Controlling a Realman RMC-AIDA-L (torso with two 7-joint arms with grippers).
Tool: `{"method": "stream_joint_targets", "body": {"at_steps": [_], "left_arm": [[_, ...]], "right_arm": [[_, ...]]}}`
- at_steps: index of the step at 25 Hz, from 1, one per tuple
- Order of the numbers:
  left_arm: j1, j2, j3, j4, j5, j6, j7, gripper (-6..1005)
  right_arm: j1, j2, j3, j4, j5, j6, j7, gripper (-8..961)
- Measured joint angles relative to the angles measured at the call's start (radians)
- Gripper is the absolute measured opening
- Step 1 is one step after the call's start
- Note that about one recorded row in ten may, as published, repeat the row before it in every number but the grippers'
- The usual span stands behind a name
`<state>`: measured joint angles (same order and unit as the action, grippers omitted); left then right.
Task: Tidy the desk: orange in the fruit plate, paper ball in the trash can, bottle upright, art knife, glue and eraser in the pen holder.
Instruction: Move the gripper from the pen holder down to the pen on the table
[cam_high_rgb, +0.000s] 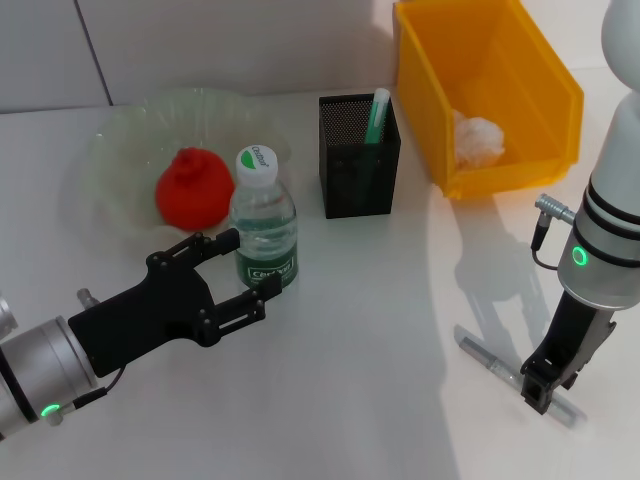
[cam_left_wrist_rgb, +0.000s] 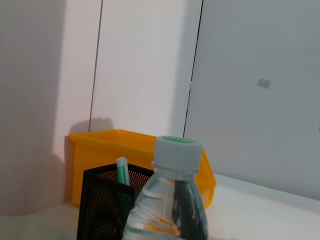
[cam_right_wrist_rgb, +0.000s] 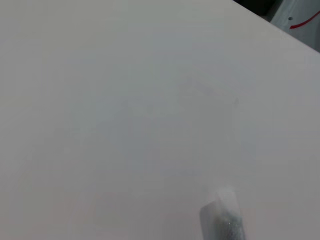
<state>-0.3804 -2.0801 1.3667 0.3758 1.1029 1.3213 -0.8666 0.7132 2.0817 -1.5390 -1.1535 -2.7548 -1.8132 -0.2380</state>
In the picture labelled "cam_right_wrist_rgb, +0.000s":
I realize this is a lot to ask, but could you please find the grey pen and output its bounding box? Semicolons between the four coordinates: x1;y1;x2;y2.
199;186;247;240

